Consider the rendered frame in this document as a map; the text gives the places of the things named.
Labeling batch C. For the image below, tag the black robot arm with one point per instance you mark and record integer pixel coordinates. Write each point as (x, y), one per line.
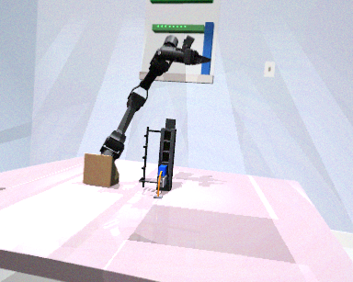
(115, 141)

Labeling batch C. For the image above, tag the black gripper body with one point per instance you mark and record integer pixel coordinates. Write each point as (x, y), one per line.
(182, 56)

